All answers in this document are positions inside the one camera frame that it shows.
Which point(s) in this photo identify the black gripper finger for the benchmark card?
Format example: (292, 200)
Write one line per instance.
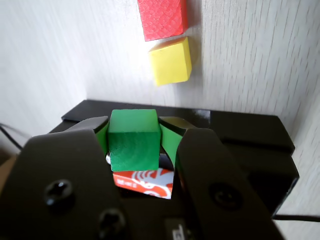
(62, 162)
(212, 175)

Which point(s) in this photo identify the green wooden cube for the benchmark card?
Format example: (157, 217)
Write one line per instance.
(135, 150)

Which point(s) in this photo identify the yellow wooden cube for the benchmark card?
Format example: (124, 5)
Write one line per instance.
(171, 65)

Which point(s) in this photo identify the red wooden cube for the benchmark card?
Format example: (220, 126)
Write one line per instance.
(162, 17)

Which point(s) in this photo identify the black box tray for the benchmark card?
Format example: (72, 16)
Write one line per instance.
(262, 180)

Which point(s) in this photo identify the orange white matchbox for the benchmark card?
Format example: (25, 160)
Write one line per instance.
(150, 185)

